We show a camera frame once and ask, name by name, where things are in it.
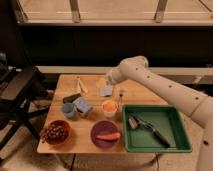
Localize pale yellow banana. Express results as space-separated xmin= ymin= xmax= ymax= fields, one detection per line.
xmin=77 ymin=78 xmax=88 ymax=93

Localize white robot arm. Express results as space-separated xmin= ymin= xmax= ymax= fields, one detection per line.
xmin=104 ymin=56 xmax=213 ymax=171

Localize light blue cloth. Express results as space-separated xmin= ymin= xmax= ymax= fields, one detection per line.
xmin=100 ymin=85 xmax=114 ymax=97

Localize white cup with orange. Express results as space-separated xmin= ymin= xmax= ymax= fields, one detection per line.
xmin=102 ymin=100 xmax=118 ymax=118

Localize light blue box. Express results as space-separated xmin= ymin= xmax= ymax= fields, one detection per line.
xmin=74 ymin=97 xmax=92 ymax=114

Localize black rectangular block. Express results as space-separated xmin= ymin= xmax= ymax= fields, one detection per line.
xmin=63 ymin=93 xmax=81 ymax=103

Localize blue cup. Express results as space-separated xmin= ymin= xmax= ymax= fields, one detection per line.
xmin=61 ymin=103 xmax=76 ymax=119

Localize purple plate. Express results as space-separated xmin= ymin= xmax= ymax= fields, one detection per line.
xmin=90 ymin=120 xmax=121 ymax=149

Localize orange carrot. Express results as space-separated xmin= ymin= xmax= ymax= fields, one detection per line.
xmin=96 ymin=132 xmax=121 ymax=141

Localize red bowl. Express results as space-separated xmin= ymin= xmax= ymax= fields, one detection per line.
xmin=44 ymin=120 xmax=71 ymax=146

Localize dark grapes bunch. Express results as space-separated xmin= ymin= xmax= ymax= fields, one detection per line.
xmin=41 ymin=125 xmax=67 ymax=140

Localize green plastic tray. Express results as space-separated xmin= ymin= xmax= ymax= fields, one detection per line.
xmin=122 ymin=105 xmax=192 ymax=153

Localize black chair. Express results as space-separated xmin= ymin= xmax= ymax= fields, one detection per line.
xmin=0 ymin=52 xmax=49 ymax=151

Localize black handled metal tool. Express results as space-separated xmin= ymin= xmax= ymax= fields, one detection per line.
xmin=128 ymin=116 xmax=170 ymax=147

